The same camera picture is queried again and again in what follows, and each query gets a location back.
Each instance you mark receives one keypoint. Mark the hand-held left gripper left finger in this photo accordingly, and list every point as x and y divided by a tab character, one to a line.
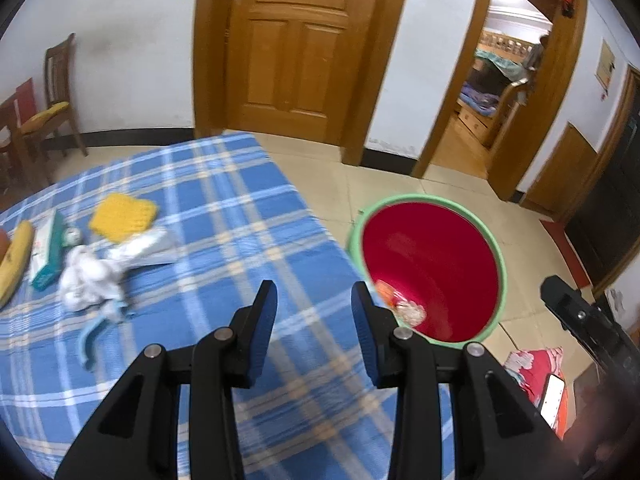
265	325

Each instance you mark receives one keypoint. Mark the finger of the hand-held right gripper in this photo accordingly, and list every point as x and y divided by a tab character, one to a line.
575	310

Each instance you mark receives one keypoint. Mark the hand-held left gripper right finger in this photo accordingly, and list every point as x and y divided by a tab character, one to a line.
362	330

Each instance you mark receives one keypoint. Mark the orange snack packet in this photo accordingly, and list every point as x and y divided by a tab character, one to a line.
411	312

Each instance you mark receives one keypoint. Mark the red bin with green rim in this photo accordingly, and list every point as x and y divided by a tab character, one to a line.
425	245

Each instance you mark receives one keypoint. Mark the clear plastic wrapper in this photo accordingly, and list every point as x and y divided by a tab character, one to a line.
145	247

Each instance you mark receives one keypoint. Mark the light blue face mask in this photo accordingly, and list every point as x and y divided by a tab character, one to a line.
90	332

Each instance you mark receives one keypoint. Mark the yellow foam fruit net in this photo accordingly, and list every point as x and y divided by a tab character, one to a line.
122	217

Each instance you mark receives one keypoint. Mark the white tissue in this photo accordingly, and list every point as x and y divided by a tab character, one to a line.
87	275

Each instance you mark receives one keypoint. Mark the green and white box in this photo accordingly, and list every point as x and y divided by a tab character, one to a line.
47	255

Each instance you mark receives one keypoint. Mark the red floor mat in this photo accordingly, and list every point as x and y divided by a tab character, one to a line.
565	245

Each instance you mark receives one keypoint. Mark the white smartphone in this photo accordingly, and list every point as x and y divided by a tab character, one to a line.
552	402

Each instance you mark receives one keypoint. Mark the red floral cushion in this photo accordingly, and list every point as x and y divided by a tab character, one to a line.
525	370

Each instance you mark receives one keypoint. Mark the dark metal door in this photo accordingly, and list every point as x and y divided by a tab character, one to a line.
610	210

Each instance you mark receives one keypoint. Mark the blue plaid tablecloth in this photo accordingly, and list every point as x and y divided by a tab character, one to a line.
225	220

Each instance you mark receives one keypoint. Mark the low wooden cabinet door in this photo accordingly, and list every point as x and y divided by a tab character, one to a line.
560	175

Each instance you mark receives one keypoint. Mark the small round lid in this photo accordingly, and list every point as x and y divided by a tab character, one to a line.
74	234

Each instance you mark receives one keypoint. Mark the wooden bunk bed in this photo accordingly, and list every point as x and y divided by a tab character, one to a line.
480	95

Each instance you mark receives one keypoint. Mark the yellow banana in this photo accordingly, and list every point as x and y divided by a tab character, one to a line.
17	260

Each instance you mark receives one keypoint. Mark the round brown apple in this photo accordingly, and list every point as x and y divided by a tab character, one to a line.
3	246

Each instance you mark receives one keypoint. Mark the panelled wooden door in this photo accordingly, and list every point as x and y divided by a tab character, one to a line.
290	50

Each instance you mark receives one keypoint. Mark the yellow seat cushion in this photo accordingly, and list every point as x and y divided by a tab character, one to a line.
45	115

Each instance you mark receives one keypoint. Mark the wooden chair with cushion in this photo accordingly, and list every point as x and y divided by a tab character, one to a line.
60	70

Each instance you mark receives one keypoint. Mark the red flat board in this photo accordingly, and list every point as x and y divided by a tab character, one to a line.
25	100

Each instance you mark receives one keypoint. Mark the framed wall notice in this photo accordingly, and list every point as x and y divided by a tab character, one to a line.
606	67

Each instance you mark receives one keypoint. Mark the wooden doorway frame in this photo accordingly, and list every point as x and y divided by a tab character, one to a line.
450	85

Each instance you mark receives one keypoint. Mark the red wall ornament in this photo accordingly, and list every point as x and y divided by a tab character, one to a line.
567	4

